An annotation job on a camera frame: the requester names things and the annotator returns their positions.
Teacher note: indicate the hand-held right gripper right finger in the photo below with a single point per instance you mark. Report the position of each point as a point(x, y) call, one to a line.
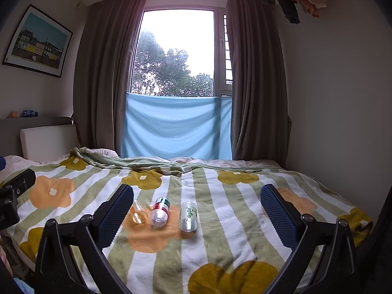
point(280, 220)

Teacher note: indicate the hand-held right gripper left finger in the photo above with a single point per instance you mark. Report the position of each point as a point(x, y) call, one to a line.
point(115, 217)

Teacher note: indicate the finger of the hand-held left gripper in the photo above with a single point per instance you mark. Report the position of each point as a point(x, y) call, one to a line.
point(21, 179)

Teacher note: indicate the small clear orange-tinted bottle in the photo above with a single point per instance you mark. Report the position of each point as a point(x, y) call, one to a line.
point(139, 213)

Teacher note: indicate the red-green label plastic bottle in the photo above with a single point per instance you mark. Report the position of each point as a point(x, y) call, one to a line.
point(159, 213)

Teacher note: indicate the clear cup green dots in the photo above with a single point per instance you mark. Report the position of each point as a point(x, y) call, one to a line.
point(188, 217)

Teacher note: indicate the white cushion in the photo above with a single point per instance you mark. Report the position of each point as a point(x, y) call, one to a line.
point(49, 142)

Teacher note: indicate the grey bed headboard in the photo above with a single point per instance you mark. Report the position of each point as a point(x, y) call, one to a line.
point(9, 134)

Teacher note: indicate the small orange figurine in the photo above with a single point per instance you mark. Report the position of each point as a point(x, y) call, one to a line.
point(13, 115)

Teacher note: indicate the blue toy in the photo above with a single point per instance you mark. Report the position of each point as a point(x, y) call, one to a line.
point(30, 113)

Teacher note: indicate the striped floral blanket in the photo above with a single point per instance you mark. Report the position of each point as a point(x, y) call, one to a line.
point(214, 242)

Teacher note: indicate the light blue cloth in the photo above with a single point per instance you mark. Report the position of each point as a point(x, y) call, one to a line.
point(176, 128)

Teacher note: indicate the grey-brown curtain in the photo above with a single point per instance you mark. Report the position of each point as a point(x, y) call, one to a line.
point(257, 82)
point(104, 76)

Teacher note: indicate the framed houses picture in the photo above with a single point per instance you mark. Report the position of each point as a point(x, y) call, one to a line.
point(38, 41)

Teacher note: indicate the window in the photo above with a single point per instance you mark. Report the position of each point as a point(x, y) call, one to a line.
point(177, 36)

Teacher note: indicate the hanging dark garment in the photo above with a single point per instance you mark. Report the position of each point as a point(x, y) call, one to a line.
point(289, 7)

